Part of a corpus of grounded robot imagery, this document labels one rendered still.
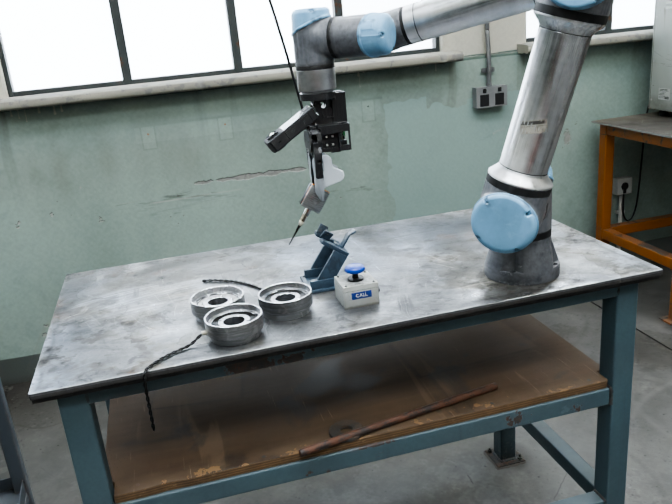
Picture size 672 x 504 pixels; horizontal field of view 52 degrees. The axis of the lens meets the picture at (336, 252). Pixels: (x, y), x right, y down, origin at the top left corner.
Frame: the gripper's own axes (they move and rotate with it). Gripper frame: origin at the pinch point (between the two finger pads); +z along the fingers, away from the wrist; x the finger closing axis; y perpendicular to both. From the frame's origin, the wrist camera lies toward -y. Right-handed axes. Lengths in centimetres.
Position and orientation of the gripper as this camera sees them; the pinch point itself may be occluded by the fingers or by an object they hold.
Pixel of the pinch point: (316, 193)
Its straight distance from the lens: 139.1
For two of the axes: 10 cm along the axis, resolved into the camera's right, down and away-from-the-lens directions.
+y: 9.7, -1.5, 1.8
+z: 0.9, 9.4, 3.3
